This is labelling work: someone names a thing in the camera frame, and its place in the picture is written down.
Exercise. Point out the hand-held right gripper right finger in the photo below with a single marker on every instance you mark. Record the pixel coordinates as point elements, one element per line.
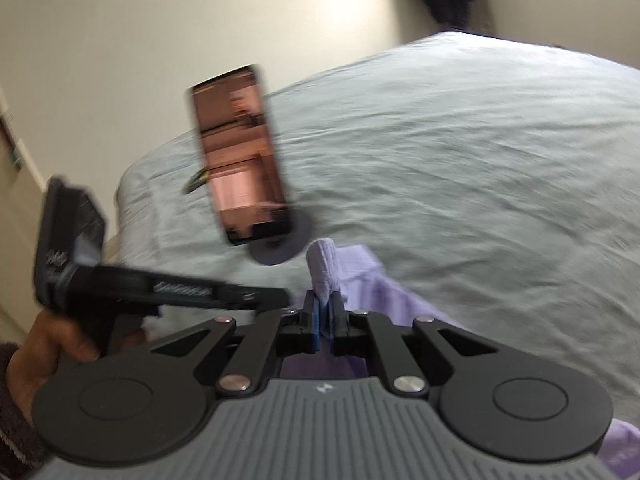
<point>337,330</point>

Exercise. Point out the round dark phone stand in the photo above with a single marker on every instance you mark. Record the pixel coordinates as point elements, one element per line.
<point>285,250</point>

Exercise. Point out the beige door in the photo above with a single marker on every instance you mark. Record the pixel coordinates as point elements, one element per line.
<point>15,220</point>

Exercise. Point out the person's left hand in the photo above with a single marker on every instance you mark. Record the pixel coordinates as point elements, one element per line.
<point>47,350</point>

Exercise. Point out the black smartphone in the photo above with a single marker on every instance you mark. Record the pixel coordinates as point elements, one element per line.
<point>240,160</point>

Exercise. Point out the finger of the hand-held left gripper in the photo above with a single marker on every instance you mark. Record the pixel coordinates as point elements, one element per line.
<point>260,298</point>

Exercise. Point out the purple knit pants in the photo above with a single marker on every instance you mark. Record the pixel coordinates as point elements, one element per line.
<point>380,290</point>

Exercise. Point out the person's left forearm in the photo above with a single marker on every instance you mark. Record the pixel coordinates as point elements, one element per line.
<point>12,435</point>

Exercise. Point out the grey bed sheet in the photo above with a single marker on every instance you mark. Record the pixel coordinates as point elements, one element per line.
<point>450,160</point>

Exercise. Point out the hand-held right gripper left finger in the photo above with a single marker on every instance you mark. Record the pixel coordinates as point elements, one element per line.
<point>315,330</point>

